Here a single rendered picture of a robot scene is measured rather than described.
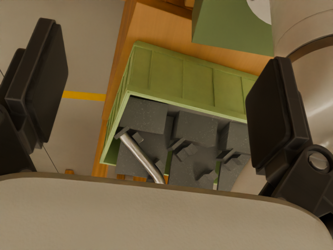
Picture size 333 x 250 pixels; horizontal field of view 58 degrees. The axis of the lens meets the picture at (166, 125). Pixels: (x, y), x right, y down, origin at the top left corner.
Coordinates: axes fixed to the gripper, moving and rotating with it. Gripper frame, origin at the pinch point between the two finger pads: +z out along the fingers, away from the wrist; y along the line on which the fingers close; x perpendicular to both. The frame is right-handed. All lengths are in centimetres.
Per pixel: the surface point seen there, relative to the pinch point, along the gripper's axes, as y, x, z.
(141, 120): 1, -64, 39
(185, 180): 17, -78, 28
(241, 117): 25, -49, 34
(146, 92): 1, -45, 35
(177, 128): 12, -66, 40
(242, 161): 34, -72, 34
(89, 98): -37, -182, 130
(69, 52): -47, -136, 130
